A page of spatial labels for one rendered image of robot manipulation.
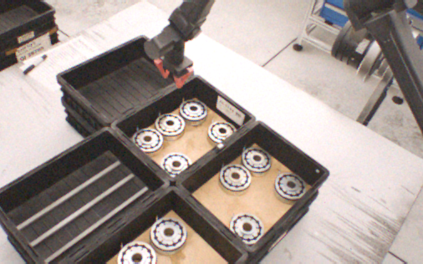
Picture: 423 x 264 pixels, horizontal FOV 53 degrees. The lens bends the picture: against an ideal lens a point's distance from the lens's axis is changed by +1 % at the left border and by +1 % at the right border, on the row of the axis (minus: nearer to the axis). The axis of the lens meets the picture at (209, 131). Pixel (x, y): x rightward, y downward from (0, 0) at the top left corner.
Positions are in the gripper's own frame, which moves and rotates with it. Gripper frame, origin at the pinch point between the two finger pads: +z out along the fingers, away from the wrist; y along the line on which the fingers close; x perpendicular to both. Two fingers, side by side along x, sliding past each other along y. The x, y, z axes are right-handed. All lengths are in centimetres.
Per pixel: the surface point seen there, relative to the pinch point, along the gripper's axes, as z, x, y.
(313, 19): 81, 185, -43
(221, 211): 23.0, -11.2, 34.9
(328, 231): 36, 17, 61
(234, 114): 17.4, 18.4, 13.3
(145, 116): 17.9, -5.8, -6.5
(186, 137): 23.4, 1.9, 6.6
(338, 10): 67, 187, -29
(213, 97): 17.3, 18.7, 2.8
